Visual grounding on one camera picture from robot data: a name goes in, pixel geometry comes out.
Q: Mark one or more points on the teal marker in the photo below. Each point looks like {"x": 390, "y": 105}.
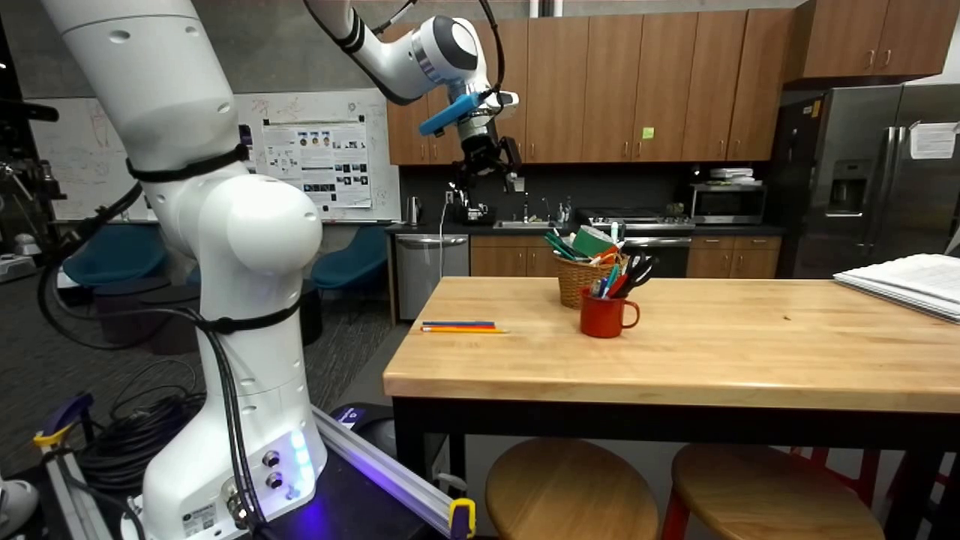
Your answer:
{"x": 607, "y": 282}

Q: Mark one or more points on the red metal chair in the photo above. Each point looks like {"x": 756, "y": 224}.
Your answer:
{"x": 843, "y": 470}

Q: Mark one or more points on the metal kitchen faucet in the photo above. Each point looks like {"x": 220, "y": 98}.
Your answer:
{"x": 453, "y": 196}

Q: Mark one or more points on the red pencil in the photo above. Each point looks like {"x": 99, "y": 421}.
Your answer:
{"x": 461, "y": 323}

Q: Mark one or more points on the black tripod equipment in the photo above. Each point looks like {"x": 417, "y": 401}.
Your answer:
{"x": 20, "y": 170}

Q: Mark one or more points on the yellow pencil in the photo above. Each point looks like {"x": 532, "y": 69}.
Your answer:
{"x": 461, "y": 332}

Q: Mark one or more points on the wooden wall cabinets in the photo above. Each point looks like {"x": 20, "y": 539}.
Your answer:
{"x": 618, "y": 90}

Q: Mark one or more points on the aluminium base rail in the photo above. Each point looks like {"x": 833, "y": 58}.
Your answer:
{"x": 390, "y": 474}

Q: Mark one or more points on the wooden butcher block table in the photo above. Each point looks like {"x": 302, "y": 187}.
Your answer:
{"x": 701, "y": 349}

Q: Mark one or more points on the white printed poster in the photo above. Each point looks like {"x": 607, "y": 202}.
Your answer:
{"x": 318, "y": 159}

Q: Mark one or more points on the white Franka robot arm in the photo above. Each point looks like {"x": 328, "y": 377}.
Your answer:
{"x": 241, "y": 241}

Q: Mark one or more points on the silver microwave oven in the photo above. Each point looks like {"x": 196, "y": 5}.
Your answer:
{"x": 728, "y": 202}

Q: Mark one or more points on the white paper sheet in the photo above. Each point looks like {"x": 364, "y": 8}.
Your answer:
{"x": 932, "y": 138}

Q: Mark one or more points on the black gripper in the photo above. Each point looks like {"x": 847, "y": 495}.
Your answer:
{"x": 485, "y": 150}

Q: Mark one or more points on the stainless steel refrigerator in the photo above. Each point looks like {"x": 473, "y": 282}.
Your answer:
{"x": 871, "y": 190}

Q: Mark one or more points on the white whiteboard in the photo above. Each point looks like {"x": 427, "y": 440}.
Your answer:
{"x": 378, "y": 150}

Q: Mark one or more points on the green sticker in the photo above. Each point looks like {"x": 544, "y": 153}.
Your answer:
{"x": 649, "y": 134}

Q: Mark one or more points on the white paper stack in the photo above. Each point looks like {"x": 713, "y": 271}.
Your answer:
{"x": 905, "y": 281}

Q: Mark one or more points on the red mug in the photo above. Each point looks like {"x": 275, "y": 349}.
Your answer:
{"x": 600, "y": 316}

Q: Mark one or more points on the green box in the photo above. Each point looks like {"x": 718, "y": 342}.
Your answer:
{"x": 593, "y": 245}

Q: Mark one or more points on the wicker stationery basket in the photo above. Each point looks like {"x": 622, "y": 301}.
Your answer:
{"x": 573, "y": 282}

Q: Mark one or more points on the blue yellow clamp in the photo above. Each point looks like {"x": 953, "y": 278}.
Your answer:
{"x": 55, "y": 430}

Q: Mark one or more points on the round wooden stool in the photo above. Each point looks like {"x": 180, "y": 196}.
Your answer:
{"x": 768, "y": 495}
{"x": 572, "y": 495}

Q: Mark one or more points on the black oven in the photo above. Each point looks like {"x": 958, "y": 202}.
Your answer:
{"x": 660, "y": 252}

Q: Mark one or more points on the wooden base cabinet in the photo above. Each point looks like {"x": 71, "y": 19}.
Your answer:
{"x": 735, "y": 256}
{"x": 511, "y": 256}

